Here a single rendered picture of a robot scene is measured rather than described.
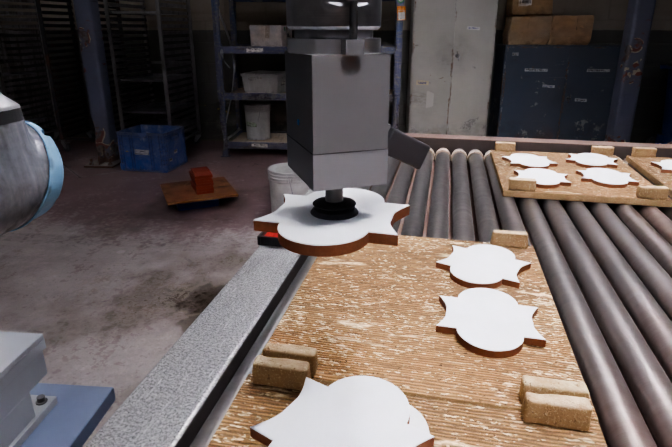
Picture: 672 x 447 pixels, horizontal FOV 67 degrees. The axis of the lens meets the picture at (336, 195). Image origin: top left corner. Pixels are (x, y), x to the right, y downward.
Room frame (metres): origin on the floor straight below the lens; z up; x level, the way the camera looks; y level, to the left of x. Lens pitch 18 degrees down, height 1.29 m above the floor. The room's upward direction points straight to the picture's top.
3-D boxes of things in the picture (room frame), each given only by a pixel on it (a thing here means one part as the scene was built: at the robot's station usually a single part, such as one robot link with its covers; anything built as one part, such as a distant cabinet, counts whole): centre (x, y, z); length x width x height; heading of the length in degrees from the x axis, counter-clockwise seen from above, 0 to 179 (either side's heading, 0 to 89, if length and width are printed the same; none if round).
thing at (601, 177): (1.26, -0.60, 0.94); 0.41 x 0.35 x 0.04; 168
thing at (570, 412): (0.38, -0.21, 0.95); 0.06 x 0.02 x 0.03; 78
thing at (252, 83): (5.38, 0.73, 0.74); 0.44 x 0.36 x 0.20; 71
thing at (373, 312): (0.62, -0.12, 0.93); 0.41 x 0.35 x 0.02; 168
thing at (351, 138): (0.43, -0.02, 1.23); 0.12 x 0.09 x 0.16; 109
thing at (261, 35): (5.42, 0.66, 1.20); 0.36 x 0.28 x 0.22; 73
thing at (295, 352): (0.46, 0.05, 0.95); 0.06 x 0.02 x 0.03; 78
